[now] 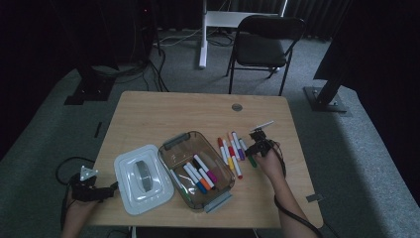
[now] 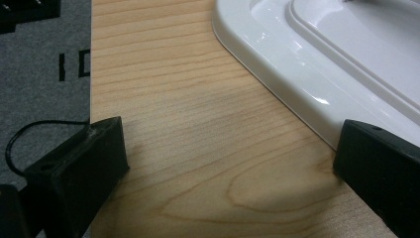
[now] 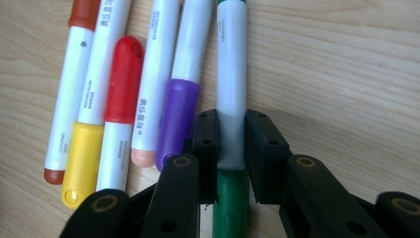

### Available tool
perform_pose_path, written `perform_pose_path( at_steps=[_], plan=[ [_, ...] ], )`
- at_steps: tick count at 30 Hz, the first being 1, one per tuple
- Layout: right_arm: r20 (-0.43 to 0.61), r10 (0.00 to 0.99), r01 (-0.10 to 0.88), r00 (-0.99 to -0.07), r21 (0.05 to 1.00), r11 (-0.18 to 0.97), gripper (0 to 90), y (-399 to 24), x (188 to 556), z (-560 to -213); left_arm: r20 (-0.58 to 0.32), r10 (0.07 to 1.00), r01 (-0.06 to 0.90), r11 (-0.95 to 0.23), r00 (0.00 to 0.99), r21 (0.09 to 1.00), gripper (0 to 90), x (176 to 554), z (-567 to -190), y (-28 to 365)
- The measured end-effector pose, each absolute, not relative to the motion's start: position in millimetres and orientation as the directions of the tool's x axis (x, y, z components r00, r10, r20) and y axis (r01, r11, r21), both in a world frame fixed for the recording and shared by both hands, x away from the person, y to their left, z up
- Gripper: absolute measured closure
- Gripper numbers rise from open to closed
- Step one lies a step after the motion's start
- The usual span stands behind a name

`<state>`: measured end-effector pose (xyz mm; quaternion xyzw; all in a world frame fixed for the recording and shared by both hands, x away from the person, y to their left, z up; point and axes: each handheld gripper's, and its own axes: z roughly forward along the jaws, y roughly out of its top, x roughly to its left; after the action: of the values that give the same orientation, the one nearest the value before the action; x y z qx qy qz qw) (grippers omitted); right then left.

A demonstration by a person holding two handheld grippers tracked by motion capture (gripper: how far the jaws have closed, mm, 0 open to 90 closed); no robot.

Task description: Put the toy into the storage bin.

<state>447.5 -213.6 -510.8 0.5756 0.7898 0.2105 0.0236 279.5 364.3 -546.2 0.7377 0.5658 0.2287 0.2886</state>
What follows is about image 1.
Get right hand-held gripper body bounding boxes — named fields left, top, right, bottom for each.
left=249, top=120, right=275, bottom=158

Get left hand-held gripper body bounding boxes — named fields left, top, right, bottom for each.
left=68, top=165, right=102, bottom=203

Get purple marker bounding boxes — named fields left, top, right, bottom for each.
left=231, top=131, right=246, bottom=162

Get dark green marker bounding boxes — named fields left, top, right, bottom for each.
left=238, top=138, right=258, bottom=169

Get red marker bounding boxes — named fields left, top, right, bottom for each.
left=217, top=137, right=230, bottom=166
left=228, top=147, right=244, bottom=180

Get peach marker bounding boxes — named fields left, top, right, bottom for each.
left=226, top=132, right=240, bottom=162

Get pink marker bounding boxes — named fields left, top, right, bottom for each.
left=192, top=153, right=219, bottom=184

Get black marker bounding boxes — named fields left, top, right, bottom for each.
left=192, top=159, right=216, bottom=191

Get orange marker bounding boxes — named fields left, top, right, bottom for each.
left=185, top=162, right=212, bottom=191

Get blue marker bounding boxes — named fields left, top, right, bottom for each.
left=182, top=164, right=208, bottom=195

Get brown transparent plastic box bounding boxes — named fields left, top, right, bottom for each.
left=157, top=130, right=236, bottom=214

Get light green marker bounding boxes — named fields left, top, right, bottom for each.
left=168, top=169, right=193, bottom=202

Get person's right hand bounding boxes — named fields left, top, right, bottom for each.
left=254, top=142, right=287, bottom=181

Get person's left hand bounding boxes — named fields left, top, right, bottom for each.
left=62, top=199, right=99, bottom=230

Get yellow marker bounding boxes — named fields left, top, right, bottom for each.
left=222, top=139, right=236, bottom=172

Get black folding chair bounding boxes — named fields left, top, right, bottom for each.
left=225, top=14, right=306, bottom=97

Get dark equipment with red light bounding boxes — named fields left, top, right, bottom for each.
left=98, top=0, right=157, bottom=67

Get white lid with grey handle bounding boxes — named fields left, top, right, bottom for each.
left=113, top=144, right=175, bottom=216

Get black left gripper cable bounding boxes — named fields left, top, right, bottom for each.
left=54, top=156, right=97, bottom=231

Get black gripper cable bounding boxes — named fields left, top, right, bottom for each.
left=54, top=156, right=97, bottom=231
left=271, top=142, right=325, bottom=238

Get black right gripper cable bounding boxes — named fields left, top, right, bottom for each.
left=271, top=142, right=325, bottom=238

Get black stand with base plate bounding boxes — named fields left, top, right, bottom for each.
left=63, top=63, right=117, bottom=106
left=302, top=39, right=351, bottom=114

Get white desk frame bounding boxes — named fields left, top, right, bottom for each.
left=197, top=0, right=288, bottom=69

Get black floor cables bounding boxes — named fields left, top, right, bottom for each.
left=115, top=46, right=171, bottom=93

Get white floor cable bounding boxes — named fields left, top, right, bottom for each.
left=153, top=28, right=204, bottom=48

